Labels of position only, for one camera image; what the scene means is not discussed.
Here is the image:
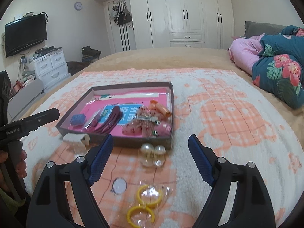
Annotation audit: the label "white claw hair clip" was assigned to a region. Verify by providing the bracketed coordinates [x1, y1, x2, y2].
[62, 133, 90, 151]

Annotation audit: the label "clear plastic bag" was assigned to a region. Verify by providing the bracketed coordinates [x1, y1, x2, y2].
[82, 110, 102, 131]

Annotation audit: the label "maroon hair clip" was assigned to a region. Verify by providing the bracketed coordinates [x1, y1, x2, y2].
[92, 105, 123, 134]

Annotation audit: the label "pink fluffy hair clip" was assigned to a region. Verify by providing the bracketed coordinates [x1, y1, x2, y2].
[152, 121, 172, 137]

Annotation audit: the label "orange spiral hair curler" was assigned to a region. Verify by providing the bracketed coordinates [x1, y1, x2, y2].
[149, 99, 172, 118]

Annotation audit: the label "bagged yellow hoop earrings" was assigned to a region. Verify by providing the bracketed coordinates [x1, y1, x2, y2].
[125, 182, 172, 228]

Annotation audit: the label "left hand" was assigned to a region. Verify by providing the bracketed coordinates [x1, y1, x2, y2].
[0, 150, 27, 192]

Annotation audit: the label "blue sponge item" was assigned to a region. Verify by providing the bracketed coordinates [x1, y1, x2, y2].
[71, 114, 86, 126]

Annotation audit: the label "pearl claw hair clip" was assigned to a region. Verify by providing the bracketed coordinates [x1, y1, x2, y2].
[140, 143, 166, 167]

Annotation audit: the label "pink glitter bow clip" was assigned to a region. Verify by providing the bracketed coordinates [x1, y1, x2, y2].
[122, 106, 167, 137]

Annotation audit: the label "brown cardboard box tray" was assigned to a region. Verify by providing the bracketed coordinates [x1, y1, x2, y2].
[56, 82, 174, 149]

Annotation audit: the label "white drawer cabinet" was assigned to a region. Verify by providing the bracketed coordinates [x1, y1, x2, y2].
[30, 48, 71, 93]

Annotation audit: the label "tan bed sheet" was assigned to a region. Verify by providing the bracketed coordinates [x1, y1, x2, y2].
[18, 46, 304, 138]

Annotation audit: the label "dark clothes pile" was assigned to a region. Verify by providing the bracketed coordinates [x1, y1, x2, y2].
[67, 46, 101, 76]

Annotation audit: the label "blue floral quilt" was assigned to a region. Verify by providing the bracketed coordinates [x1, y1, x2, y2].
[252, 25, 303, 109]

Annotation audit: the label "pink quilt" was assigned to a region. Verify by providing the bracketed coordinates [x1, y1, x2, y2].
[229, 33, 265, 76]

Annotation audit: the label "white door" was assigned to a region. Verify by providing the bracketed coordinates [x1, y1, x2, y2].
[104, 0, 137, 54]

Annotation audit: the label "grey pillow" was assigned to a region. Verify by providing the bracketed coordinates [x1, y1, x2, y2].
[244, 21, 285, 38]

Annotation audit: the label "hanging bags on door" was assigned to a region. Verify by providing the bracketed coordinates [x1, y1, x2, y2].
[109, 2, 132, 25]

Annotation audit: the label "white wardrobe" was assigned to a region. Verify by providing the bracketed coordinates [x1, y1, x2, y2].
[92, 0, 236, 51]

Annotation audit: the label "black wall television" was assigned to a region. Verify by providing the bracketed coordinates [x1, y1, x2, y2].
[4, 13, 47, 57]

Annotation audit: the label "purple wall clock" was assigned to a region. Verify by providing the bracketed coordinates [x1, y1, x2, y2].
[74, 2, 82, 11]

